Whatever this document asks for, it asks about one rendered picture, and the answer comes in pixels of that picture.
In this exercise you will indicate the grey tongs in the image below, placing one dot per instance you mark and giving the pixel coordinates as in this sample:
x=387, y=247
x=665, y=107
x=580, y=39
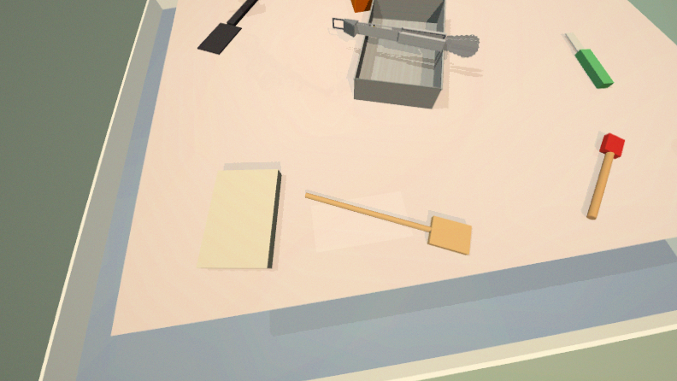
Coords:
x=464, y=46

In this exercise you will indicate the orange spatula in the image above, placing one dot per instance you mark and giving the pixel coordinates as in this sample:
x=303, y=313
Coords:
x=443, y=233

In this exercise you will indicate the grey roasting tin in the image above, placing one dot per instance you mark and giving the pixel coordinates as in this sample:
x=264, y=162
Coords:
x=388, y=72

